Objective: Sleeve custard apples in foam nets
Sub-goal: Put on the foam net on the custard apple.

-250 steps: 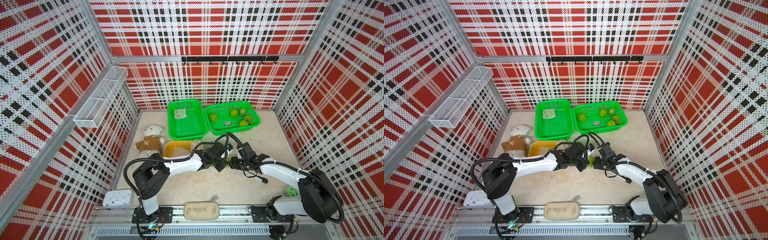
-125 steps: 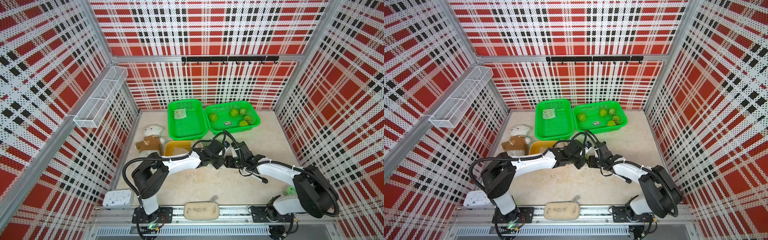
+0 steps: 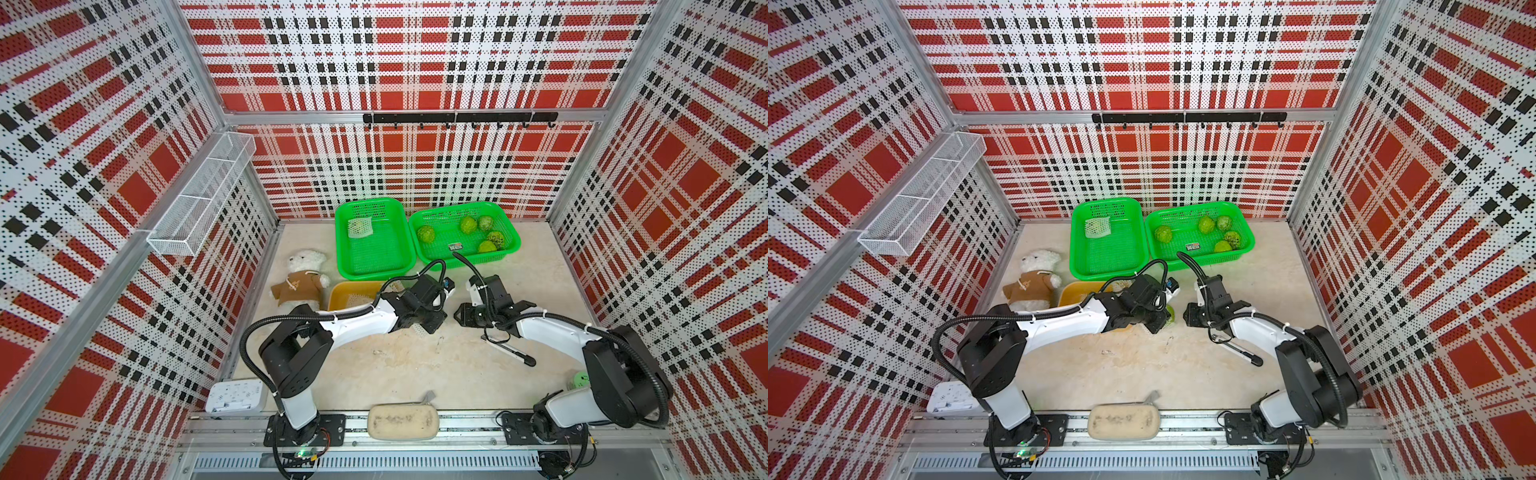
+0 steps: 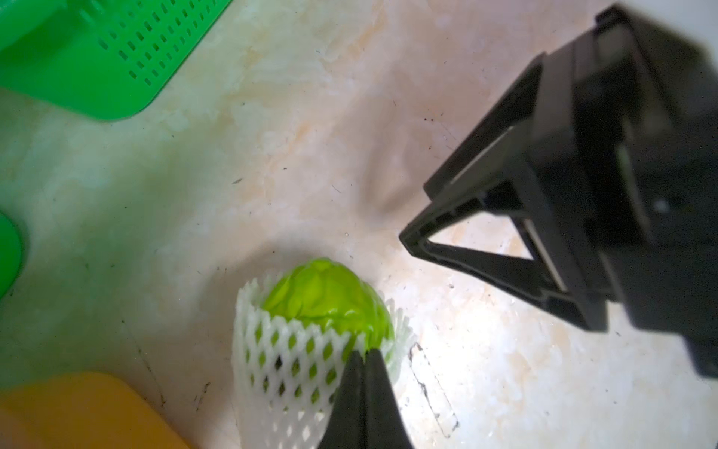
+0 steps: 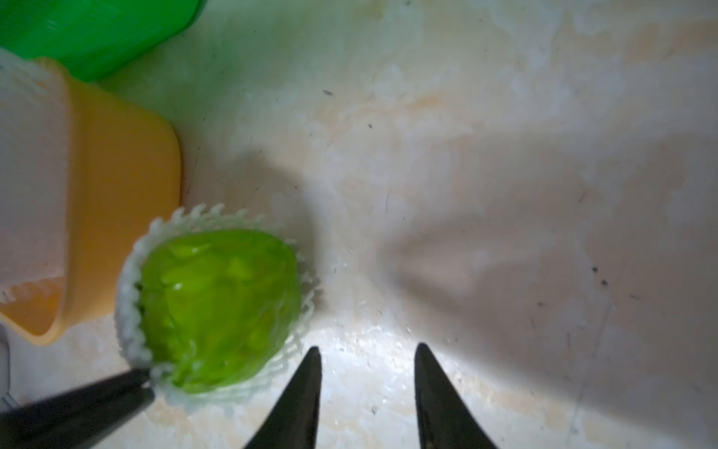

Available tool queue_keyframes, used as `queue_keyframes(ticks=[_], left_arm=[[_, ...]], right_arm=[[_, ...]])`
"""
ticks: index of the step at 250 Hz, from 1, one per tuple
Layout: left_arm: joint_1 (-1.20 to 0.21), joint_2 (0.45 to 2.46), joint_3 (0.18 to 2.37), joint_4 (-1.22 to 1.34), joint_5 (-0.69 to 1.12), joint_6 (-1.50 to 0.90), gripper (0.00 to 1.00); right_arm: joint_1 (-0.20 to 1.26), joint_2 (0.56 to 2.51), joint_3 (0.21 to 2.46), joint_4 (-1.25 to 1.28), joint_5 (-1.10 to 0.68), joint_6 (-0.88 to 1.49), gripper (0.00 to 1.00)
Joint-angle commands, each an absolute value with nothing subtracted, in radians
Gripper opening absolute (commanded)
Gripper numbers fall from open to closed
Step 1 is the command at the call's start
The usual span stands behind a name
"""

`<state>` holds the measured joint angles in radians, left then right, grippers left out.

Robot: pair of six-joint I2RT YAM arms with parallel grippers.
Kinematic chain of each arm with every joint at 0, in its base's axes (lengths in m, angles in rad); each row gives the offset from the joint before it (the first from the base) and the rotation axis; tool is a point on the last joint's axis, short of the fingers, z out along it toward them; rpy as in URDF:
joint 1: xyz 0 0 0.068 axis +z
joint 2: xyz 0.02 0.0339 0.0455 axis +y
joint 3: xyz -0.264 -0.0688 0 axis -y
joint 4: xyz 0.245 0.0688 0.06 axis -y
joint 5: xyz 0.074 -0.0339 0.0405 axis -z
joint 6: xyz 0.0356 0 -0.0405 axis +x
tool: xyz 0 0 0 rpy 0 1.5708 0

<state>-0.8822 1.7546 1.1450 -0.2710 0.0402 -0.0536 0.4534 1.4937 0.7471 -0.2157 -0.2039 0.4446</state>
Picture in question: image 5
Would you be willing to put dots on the yellow plastic bowl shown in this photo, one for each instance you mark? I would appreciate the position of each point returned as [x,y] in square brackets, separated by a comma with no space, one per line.
[124,172]

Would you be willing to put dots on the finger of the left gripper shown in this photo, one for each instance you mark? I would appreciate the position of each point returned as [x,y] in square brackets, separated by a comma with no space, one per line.
[80,418]

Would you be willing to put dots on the empty green plastic basket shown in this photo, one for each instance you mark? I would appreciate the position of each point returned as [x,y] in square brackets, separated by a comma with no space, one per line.
[92,38]

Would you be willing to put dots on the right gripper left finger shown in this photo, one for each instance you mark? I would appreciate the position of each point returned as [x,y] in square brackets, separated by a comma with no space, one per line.
[293,422]

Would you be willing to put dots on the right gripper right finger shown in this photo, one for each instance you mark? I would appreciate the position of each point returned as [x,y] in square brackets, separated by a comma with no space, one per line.
[443,419]

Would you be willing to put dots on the foam nets pile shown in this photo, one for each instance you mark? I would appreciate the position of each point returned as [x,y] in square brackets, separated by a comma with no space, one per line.
[36,141]

